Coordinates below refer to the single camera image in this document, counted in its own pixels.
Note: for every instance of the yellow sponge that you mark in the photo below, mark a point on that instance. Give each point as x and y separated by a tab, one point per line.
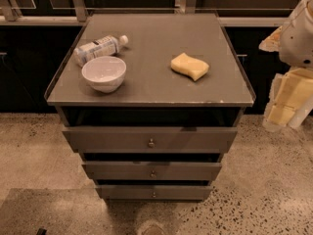
191	67

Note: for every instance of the white ceramic bowl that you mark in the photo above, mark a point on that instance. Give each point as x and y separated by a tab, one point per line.
104	74

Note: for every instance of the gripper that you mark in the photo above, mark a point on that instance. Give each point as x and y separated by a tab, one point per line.
297	40

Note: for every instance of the grey drawer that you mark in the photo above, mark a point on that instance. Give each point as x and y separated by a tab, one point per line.
150	140
154	192
151	170

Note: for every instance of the grey drawer cabinet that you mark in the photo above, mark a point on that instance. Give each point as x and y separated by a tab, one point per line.
152	93

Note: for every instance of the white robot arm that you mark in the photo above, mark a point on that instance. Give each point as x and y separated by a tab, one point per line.
294	39

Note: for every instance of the metal railing frame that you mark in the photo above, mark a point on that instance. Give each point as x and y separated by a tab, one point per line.
75	12

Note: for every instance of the clear plastic water bottle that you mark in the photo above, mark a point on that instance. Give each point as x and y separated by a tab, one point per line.
106	46

